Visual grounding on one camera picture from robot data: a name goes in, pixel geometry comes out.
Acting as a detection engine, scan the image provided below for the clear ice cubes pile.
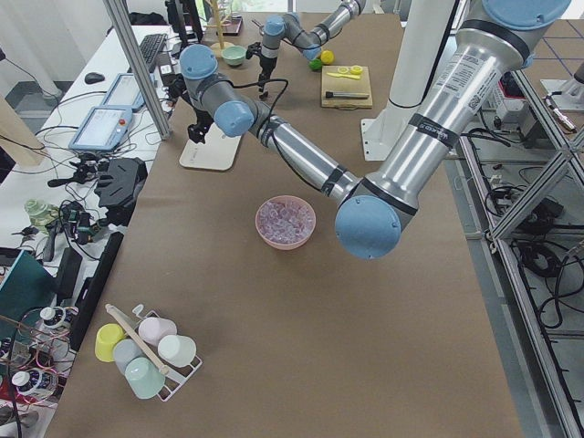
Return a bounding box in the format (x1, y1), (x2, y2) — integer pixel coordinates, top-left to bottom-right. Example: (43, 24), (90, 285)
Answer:
(258, 199), (315, 244)

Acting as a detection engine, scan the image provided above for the white wire cup rack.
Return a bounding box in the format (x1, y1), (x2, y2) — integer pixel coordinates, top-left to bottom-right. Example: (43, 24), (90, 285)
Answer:
(132, 304), (203, 402)

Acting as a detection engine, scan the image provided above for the yellow lemon inner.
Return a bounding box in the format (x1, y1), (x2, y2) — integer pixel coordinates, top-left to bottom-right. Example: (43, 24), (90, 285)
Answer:
(319, 50), (335, 65)

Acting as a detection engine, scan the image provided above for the pink plastic cup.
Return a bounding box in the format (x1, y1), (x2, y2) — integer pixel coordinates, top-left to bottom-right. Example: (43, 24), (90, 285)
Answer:
(138, 317), (177, 347)

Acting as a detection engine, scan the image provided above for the black computer mouse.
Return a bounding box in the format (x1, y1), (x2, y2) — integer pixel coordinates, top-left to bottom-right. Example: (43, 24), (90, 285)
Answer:
(84, 72), (105, 85)

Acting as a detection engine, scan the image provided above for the pink bowl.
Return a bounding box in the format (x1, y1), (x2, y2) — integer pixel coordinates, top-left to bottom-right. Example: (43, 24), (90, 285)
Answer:
(255, 194), (318, 251)

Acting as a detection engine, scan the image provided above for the near teach pendant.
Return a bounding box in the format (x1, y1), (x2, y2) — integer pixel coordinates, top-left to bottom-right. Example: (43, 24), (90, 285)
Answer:
(68, 105), (133, 151)

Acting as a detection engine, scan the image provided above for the mint plastic cup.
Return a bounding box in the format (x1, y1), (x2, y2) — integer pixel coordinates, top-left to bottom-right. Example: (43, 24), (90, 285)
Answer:
(124, 357), (165, 400)

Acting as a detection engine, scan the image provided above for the black keyboard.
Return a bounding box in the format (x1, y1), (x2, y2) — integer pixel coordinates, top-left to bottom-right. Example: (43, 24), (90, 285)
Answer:
(139, 34), (167, 73)

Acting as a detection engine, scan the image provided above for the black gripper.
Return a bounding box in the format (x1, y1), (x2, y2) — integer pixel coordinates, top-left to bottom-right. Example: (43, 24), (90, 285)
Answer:
(245, 42), (278, 100)
(167, 75), (214, 144)

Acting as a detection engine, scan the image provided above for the wooden cutting board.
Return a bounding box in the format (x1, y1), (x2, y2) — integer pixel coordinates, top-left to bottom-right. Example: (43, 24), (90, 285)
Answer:
(321, 66), (373, 109)

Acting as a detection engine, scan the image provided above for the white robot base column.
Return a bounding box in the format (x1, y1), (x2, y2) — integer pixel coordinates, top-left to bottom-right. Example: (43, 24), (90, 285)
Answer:
(361, 0), (464, 162)

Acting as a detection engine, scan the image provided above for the cream rabbit tray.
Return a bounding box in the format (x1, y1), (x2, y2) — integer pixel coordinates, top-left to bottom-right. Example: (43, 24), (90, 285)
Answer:
(179, 125), (242, 172)

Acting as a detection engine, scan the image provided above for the yellow plastic knife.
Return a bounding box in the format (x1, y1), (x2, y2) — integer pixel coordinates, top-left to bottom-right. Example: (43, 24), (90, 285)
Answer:
(326, 72), (361, 80)

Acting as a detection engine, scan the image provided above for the wooden rack handle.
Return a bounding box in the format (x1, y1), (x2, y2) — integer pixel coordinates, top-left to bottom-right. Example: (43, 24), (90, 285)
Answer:
(105, 303), (170, 375)

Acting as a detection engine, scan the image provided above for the yellow plastic cup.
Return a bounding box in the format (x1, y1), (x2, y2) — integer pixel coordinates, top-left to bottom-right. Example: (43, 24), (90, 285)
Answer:
(94, 323), (126, 362)

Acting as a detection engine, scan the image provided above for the lemon slice near edge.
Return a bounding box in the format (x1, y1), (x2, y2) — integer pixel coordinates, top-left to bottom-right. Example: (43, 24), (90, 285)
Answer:
(349, 65), (363, 75)

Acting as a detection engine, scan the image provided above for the grey plastic cup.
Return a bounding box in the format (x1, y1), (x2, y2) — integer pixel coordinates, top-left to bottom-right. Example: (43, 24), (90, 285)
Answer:
(113, 338), (142, 374)

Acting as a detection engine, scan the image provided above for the mint green bowl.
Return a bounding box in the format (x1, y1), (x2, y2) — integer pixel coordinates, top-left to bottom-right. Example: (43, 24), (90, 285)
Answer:
(221, 46), (247, 67)

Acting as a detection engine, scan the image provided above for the teach pendant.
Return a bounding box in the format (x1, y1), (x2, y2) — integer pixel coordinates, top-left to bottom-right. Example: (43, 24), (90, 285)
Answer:
(101, 73), (145, 112)
(68, 105), (133, 151)

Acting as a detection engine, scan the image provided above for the far teach pendant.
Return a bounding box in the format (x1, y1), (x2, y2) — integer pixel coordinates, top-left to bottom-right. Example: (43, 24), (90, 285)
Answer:
(101, 73), (145, 112)

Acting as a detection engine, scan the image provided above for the wooden cup stand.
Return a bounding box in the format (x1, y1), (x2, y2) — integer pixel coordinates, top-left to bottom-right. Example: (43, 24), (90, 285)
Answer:
(204, 0), (234, 58)

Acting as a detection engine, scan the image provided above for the black gripper mount part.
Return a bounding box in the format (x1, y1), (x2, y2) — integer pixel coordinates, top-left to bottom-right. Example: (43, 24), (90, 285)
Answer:
(95, 158), (148, 226)

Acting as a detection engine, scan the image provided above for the aluminium frame post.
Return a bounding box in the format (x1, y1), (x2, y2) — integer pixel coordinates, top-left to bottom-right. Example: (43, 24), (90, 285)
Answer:
(103, 0), (172, 141)

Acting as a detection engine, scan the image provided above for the white plastic cup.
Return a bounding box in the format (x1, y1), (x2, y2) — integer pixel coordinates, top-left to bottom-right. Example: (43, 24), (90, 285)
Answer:
(158, 335), (197, 368)

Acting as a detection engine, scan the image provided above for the green lime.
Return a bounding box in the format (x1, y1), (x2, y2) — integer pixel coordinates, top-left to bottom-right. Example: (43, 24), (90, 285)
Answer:
(308, 59), (323, 71)

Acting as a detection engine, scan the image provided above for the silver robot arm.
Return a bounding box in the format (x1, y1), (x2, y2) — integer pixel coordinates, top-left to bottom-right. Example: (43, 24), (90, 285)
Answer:
(245, 0), (366, 99)
(179, 1), (568, 259)

